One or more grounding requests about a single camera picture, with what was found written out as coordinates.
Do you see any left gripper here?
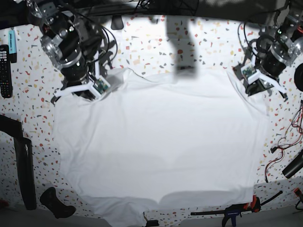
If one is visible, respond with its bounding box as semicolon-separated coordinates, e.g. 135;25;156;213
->
233;62;288;98

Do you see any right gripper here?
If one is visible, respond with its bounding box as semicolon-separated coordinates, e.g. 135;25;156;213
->
51;70;111;102

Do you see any white T-shirt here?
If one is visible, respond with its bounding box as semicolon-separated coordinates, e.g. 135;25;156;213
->
53;69;269;227

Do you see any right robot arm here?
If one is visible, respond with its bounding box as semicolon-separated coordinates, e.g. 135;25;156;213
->
26;0;116;104

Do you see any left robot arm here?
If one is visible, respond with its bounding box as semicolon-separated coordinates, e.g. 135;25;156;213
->
234;0;303;101

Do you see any black round object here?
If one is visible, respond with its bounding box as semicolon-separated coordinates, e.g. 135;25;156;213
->
294;64;303;92

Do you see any black TV remote control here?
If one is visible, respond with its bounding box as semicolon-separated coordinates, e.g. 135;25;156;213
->
0;44;13;98

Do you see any terrazzo pattern table cloth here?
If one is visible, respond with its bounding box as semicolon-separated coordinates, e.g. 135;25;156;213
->
0;16;303;219

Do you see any turquoise highlighter marker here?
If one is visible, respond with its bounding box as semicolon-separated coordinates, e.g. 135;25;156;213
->
9;30;17;63

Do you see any black cylinder tube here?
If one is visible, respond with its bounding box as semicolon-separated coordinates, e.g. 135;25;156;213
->
282;151;303;179

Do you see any small red black connector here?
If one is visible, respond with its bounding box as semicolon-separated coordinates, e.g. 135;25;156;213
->
294;188;302;197

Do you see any black orange bar clamp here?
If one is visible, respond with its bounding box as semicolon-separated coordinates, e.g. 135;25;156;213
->
190;191;283;227

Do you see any small black rectangular device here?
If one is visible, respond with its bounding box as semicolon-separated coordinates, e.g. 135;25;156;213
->
145;220;159;227

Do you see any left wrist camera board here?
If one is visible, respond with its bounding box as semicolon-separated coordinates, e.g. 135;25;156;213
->
241;63;257;80

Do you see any red black wire bundle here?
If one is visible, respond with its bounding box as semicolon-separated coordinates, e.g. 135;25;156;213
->
264;100;303;183

